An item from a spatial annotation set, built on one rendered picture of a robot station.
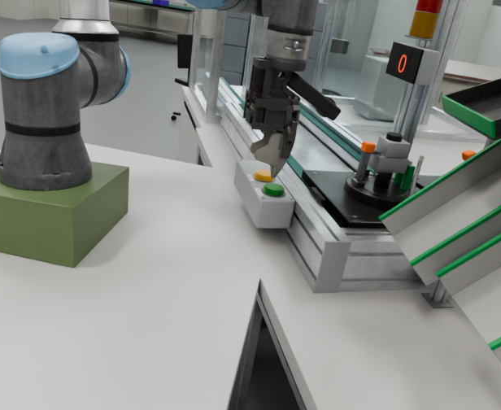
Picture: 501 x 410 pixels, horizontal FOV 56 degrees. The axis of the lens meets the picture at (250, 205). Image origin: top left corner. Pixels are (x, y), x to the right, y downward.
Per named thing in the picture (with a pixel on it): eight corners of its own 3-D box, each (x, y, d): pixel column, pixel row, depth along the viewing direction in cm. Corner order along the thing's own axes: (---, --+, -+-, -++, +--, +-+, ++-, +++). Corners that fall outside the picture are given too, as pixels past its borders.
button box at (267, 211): (255, 228, 88) (260, 198, 85) (233, 184, 106) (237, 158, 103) (290, 228, 89) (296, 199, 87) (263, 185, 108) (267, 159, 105)
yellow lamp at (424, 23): (416, 37, 98) (423, 11, 96) (404, 33, 102) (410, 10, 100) (437, 40, 99) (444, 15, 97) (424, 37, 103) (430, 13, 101)
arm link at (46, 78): (-16, 119, 74) (-25, 28, 69) (41, 107, 86) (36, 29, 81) (52, 132, 71) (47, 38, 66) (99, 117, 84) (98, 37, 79)
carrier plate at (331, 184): (346, 232, 80) (349, 221, 79) (301, 177, 101) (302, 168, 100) (463, 233, 87) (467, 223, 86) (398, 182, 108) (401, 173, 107)
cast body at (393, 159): (376, 172, 88) (385, 137, 85) (365, 163, 92) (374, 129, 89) (414, 174, 90) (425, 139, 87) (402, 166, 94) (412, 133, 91)
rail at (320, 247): (313, 293, 78) (327, 237, 74) (220, 132, 155) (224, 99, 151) (343, 292, 80) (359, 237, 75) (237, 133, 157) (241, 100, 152)
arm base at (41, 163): (-24, 181, 76) (-31, 121, 72) (32, 158, 90) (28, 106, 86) (63, 196, 74) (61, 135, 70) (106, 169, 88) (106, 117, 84)
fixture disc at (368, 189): (362, 209, 85) (365, 199, 84) (333, 179, 97) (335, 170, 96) (429, 211, 89) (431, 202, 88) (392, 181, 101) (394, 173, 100)
